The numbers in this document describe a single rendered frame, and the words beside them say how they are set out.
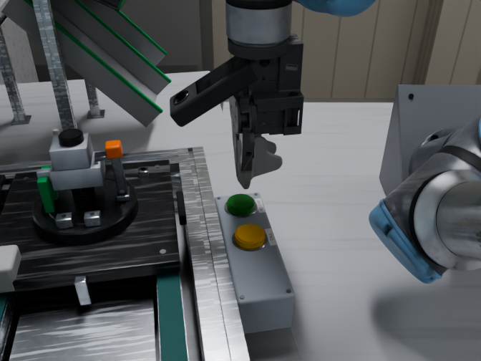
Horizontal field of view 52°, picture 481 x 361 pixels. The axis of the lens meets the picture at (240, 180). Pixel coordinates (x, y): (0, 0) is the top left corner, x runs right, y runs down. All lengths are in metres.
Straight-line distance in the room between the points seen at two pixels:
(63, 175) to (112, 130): 0.50
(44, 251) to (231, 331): 0.26
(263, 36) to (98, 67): 0.36
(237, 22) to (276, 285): 0.31
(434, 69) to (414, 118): 2.30
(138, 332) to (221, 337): 0.11
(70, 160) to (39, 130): 0.56
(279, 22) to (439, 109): 0.42
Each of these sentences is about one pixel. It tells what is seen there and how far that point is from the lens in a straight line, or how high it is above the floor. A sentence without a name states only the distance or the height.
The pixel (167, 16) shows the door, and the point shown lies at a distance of 3.08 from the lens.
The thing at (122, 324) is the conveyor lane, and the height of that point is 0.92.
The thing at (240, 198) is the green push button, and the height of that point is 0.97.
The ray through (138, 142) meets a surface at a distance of 1.09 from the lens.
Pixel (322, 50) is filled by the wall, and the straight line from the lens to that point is 3.20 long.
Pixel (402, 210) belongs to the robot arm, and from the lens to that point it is 0.62.
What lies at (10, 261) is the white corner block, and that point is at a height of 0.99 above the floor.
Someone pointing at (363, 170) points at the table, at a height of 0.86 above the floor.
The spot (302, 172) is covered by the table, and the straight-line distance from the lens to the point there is 0.98.
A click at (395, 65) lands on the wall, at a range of 3.34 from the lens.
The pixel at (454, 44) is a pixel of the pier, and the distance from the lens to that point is 3.16.
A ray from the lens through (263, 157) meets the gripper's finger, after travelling 0.65.
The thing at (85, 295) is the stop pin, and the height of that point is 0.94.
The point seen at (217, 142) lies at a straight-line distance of 1.07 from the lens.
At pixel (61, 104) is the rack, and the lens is 0.85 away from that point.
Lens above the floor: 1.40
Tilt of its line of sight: 35 degrees down
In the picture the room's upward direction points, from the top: straight up
